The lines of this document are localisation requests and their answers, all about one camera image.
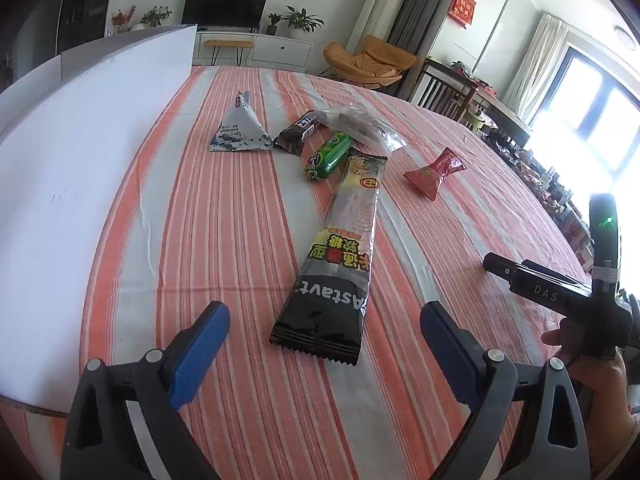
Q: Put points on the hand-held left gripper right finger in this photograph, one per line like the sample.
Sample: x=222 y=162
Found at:
x=450 y=355

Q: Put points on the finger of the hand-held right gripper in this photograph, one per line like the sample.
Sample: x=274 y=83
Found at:
x=500 y=266

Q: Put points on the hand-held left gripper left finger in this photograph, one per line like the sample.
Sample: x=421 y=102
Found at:
x=200 y=352

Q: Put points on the long black candy packet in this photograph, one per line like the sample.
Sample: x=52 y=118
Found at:
x=330 y=305

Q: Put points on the clear bag of brown slices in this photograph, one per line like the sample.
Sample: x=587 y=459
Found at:
x=360 y=127

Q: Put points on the white cardboard box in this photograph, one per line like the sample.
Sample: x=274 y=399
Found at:
x=75 y=185

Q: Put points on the dark brown snack packet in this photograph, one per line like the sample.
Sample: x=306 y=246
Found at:
x=295 y=136

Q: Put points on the person's right hand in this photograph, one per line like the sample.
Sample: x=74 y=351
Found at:
x=600 y=380

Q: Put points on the red twisted candy packet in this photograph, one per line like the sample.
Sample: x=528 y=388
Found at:
x=432 y=175

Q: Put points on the striped orange tablecloth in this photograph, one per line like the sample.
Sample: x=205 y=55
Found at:
x=200 y=235

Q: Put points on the wooden desk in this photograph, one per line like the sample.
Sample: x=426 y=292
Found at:
x=505 y=115

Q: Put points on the dark wooden slatted chair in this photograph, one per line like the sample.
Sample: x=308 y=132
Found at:
x=442 y=90

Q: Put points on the dark framed window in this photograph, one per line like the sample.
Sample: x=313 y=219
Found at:
x=595 y=105

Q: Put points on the green sausage packet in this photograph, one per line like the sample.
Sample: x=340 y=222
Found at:
x=325 y=156

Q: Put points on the white curtain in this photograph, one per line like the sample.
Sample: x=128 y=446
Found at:
x=535 y=60

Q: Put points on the white blue triangular packet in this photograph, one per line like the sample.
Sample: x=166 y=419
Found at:
x=237 y=130

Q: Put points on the yellow rocking chair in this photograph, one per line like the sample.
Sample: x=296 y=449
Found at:
x=370 y=62

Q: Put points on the round ceiling lamp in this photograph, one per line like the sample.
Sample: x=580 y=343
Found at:
x=627 y=39

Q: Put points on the grey curtain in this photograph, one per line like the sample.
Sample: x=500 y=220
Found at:
x=430 y=5

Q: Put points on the covered standing air conditioner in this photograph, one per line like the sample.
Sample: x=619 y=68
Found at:
x=380 y=5

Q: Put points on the white television cabinet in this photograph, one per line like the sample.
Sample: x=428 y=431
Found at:
x=285 y=50

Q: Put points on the wooden stool with metal legs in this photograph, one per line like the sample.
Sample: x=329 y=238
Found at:
x=229 y=43

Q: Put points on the large potted green plant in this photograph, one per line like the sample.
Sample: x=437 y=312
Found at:
x=302 y=20

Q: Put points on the small potted green plant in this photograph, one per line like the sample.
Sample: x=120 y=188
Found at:
x=273 y=22

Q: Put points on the green plant in glass vase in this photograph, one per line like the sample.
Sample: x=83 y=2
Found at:
x=156 y=16

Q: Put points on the red flowers in vase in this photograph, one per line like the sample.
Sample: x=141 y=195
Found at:
x=122 y=17

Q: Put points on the black television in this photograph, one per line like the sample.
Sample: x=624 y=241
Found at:
x=225 y=7

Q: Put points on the dark display cabinet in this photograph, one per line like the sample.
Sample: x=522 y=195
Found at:
x=85 y=5

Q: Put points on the red wall hanging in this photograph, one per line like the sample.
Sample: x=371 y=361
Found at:
x=462 y=7

